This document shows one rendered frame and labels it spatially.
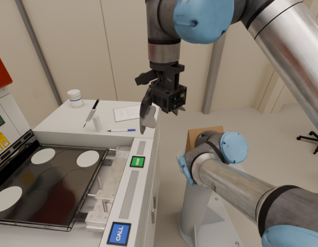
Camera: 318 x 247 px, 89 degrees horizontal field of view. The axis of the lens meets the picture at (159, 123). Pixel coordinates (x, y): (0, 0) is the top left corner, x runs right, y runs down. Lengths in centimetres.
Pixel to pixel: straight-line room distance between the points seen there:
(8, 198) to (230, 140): 84
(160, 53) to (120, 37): 192
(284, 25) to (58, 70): 243
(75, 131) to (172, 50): 68
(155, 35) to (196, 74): 221
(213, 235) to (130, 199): 110
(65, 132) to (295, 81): 89
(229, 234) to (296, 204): 135
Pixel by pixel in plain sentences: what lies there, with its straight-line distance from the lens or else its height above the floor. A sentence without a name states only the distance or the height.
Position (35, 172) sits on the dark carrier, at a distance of 90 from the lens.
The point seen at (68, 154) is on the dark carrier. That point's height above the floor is 90.
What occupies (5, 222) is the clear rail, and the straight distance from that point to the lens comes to 80.
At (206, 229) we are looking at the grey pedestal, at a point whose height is 1.
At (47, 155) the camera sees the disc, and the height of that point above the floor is 90.
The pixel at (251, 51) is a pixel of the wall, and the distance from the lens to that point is 288.
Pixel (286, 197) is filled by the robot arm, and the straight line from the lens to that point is 34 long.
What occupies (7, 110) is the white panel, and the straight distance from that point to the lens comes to 96.
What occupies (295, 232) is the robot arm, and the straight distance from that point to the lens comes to 30.
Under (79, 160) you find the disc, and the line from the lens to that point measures 86.
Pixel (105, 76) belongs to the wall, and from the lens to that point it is 243.
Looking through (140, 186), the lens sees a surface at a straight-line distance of 62.
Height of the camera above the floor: 148
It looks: 36 degrees down
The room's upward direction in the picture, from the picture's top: straight up
